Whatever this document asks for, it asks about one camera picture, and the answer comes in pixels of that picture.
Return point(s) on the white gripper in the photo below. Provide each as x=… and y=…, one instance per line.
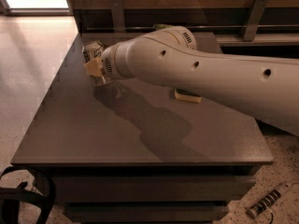
x=107, y=62

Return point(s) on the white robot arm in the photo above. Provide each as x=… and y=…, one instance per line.
x=265, y=88

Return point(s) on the green chip bag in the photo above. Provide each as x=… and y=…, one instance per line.
x=160, y=26

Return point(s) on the green yellow sponge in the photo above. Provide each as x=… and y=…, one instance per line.
x=187, y=96

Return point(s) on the grey table with drawers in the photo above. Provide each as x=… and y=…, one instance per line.
x=130, y=153

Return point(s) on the metal rail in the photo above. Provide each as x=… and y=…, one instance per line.
x=283, y=27

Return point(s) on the left metal bracket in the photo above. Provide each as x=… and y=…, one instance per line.
x=117, y=12

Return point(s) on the metal bracket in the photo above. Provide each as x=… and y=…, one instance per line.
x=117, y=12
x=249, y=30

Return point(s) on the right metal bracket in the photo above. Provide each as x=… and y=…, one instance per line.
x=249, y=30

